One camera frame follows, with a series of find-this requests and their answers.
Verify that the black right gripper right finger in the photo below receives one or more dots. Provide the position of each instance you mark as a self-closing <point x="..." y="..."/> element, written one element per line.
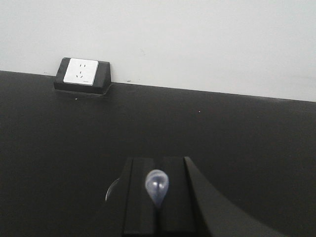
<point x="193" y="207"/>

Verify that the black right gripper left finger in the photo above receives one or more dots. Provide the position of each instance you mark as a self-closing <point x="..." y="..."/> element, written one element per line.
<point x="140" y="214"/>

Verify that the clear plastic pipette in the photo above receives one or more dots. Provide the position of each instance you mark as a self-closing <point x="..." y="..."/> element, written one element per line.
<point x="156" y="185"/>

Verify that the white wall power socket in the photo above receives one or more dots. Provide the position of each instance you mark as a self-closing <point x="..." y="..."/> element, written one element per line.
<point x="81" y="71"/>

